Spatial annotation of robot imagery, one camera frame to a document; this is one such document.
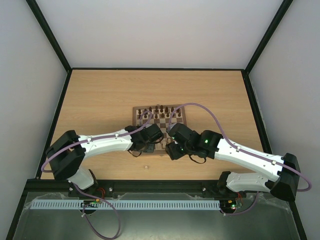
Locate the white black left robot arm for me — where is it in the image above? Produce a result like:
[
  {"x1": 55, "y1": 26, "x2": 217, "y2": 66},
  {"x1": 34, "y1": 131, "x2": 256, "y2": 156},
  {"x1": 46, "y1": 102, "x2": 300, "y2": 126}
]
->
[{"x1": 41, "y1": 124, "x2": 164, "y2": 190}]

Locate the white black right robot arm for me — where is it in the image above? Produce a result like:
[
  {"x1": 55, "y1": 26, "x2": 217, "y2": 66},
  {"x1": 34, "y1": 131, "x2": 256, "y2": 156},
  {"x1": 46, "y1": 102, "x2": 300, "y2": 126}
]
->
[{"x1": 165, "y1": 125, "x2": 300, "y2": 202}]

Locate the wooden chess board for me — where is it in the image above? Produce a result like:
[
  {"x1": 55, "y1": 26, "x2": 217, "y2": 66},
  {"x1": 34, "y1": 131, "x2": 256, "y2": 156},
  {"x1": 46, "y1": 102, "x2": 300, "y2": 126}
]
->
[{"x1": 132, "y1": 104, "x2": 179, "y2": 156}]

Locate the black front mounting rail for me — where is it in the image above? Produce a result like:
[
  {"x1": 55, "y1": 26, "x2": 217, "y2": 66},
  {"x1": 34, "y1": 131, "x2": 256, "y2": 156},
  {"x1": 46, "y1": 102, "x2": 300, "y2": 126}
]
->
[{"x1": 25, "y1": 179, "x2": 255, "y2": 200}]

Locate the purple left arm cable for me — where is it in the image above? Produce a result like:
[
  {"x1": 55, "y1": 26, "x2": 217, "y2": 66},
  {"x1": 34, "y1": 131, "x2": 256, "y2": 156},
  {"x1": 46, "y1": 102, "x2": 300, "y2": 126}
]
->
[{"x1": 41, "y1": 109, "x2": 122, "y2": 240}]

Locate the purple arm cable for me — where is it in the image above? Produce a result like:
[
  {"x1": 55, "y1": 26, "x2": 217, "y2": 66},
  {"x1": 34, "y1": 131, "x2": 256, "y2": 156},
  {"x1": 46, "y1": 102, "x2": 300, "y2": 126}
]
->
[
  {"x1": 168, "y1": 102, "x2": 313, "y2": 217},
  {"x1": 41, "y1": 109, "x2": 122, "y2": 240}
]

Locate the light blue slotted cable duct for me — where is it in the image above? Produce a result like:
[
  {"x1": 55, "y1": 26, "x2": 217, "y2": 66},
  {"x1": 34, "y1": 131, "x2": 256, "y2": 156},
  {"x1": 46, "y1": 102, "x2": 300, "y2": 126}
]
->
[{"x1": 30, "y1": 199, "x2": 221, "y2": 211}]

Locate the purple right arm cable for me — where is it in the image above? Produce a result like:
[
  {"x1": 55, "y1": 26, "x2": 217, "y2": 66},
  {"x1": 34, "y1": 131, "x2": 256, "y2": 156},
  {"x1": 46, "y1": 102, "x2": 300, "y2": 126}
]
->
[{"x1": 168, "y1": 102, "x2": 313, "y2": 217}]

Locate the black left frame post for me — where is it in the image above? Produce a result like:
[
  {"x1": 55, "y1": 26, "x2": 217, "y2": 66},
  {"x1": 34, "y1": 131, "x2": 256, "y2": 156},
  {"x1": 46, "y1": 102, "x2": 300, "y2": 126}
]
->
[{"x1": 26, "y1": 0, "x2": 72, "y2": 73}]

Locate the black frame post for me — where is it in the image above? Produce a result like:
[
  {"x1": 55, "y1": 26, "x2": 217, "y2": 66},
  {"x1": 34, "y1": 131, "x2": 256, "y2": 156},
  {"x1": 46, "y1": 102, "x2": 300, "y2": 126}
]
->
[
  {"x1": 26, "y1": 0, "x2": 72, "y2": 73},
  {"x1": 245, "y1": 0, "x2": 293, "y2": 75}
]

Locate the black right frame post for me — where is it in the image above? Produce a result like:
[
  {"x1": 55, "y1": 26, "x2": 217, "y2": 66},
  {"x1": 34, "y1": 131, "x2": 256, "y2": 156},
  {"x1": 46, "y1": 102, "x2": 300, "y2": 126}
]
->
[{"x1": 245, "y1": 0, "x2": 293, "y2": 75}]

